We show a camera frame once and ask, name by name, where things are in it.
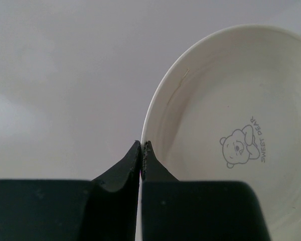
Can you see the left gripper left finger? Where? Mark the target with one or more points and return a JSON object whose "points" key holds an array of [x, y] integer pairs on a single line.
{"points": [[104, 208]]}

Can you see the cream plate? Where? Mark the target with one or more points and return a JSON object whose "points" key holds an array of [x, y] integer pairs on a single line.
{"points": [[230, 109]]}

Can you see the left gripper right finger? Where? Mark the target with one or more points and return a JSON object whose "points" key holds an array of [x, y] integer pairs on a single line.
{"points": [[201, 210]]}

